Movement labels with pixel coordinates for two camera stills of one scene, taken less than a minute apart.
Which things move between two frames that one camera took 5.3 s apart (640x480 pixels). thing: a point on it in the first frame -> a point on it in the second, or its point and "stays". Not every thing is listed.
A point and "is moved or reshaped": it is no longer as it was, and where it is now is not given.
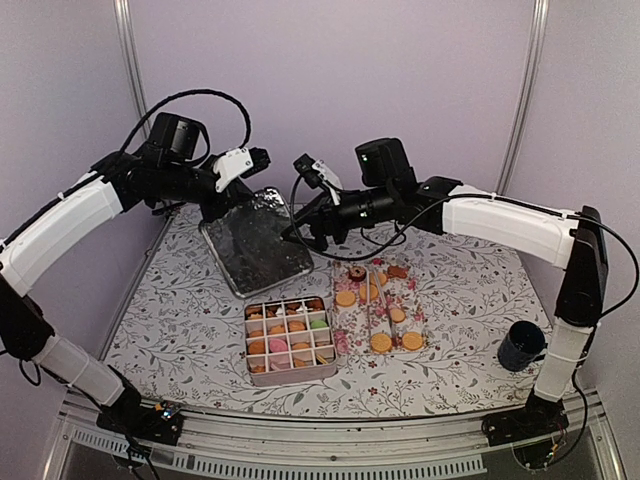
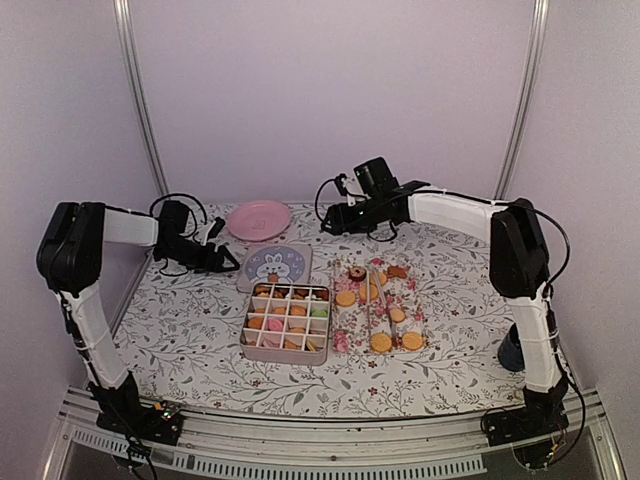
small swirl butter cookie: [296, 325] -> [297, 310]
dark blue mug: [523, 346] stays
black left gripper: [237, 191] -> [216, 265]
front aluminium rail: [243, 448] stays
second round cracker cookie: [373, 291] stays
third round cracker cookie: [412, 341] stays
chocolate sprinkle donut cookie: [357, 273] stays
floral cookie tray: [377, 307] stays
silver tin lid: [248, 245] is moved or reshaped
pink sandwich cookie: [278, 345] -> [275, 326]
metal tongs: [369, 272] stays
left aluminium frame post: [122, 8] stays
